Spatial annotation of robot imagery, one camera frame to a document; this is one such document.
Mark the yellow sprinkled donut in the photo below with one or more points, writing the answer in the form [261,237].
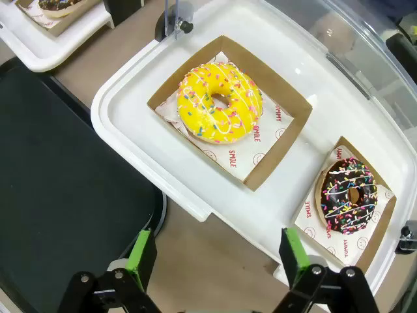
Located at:
[219,103]

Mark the chocolate sprinkled donut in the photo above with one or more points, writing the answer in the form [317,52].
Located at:
[349,195]
[58,6]

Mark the white plastic display container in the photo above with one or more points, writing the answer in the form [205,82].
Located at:
[260,146]
[49,36]

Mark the clear plastic container lid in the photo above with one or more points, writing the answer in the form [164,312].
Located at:
[358,45]

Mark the dark green serving tray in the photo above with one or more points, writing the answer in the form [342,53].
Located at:
[65,176]

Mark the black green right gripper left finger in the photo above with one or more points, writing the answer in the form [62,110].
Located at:
[140,261]

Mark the brown cardboard donut tray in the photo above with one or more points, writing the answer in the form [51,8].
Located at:
[228,111]
[365,208]
[52,16]

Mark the black lid hinge clamp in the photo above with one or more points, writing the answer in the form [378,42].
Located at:
[174,24]
[407,237]

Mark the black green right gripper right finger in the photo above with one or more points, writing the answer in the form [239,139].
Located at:
[298,257]

